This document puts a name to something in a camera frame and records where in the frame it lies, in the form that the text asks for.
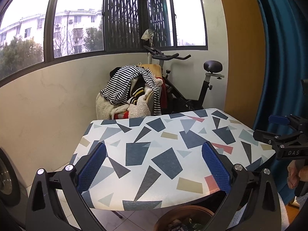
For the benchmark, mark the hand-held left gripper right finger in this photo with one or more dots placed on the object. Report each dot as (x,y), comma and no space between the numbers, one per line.
(216,166)

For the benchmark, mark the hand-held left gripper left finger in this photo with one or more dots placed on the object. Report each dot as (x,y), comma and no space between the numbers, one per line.
(92,166)

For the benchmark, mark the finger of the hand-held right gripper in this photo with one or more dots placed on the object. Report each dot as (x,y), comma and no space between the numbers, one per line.
(264,136)
(276,119)

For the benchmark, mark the brown round bin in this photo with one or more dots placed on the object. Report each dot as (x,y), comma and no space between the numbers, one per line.
(175,215)

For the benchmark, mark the person's right hand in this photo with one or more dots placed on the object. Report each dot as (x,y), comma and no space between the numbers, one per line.
(292,175)

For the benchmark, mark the geometric patterned table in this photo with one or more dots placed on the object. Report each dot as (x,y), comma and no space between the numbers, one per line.
(163,154)

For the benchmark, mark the blue curtain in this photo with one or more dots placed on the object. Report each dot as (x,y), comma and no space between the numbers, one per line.
(276,53)

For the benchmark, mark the black exercise bike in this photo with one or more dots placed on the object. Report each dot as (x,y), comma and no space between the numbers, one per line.
(204,93)

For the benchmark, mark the cream fleece jacket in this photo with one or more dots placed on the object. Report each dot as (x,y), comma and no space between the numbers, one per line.
(139,108)

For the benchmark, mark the wooden partition panel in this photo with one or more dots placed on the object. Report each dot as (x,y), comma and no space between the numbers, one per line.
(240,53)

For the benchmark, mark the grey washing machine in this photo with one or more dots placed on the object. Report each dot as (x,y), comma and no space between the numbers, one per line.
(7,180)

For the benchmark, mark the black garment with yellow stripes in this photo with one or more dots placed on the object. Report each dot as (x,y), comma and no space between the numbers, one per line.
(137,91)

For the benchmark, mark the red cloth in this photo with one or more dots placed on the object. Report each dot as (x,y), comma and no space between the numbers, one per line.
(163,96)

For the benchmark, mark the black white striped shirt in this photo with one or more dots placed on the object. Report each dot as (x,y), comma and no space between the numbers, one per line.
(120,81)

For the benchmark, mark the yellow wooden chair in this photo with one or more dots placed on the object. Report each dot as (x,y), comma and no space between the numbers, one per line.
(151,68)

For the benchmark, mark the white cloth on stand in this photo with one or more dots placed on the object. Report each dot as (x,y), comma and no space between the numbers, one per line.
(146,35)

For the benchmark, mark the dark framed window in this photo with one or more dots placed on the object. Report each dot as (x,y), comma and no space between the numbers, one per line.
(49,28)

